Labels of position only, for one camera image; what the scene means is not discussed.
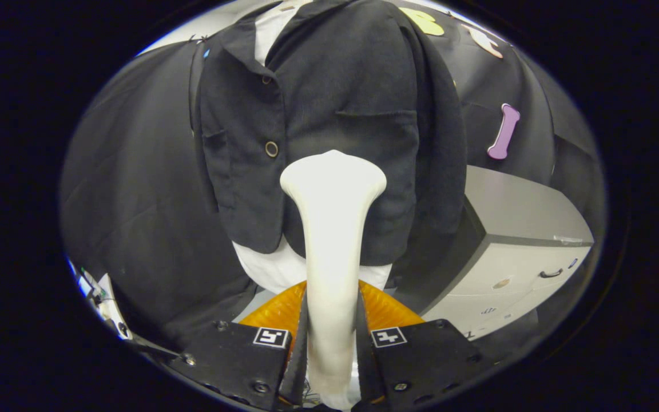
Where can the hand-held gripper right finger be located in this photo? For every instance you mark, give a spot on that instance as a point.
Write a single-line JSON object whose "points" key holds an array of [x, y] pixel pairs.
{"points": [[364, 366]]}

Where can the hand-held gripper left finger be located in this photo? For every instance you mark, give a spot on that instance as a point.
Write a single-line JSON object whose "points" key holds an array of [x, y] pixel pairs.
{"points": [[298, 366]]}

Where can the white shirt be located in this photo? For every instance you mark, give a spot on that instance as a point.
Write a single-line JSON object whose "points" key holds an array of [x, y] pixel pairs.
{"points": [[272, 266]]}

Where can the white garment steamer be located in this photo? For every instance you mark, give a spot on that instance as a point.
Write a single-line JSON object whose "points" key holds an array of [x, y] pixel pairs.
{"points": [[332, 229]]}

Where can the black suit jacket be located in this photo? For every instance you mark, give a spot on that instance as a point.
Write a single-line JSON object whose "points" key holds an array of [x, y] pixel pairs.
{"points": [[335, 86]]}

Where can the white power strip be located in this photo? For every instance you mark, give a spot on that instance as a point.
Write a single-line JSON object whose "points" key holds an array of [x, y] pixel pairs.
{"points": [[109, 303]]}

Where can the grey and white cabinet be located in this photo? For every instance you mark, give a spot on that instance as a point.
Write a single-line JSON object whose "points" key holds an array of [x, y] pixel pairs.
{"points": [[512, 212]]}

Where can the black backdrop cloth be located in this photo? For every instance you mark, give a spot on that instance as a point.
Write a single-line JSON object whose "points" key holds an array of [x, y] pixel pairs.
{"points": [[135, 171]]}

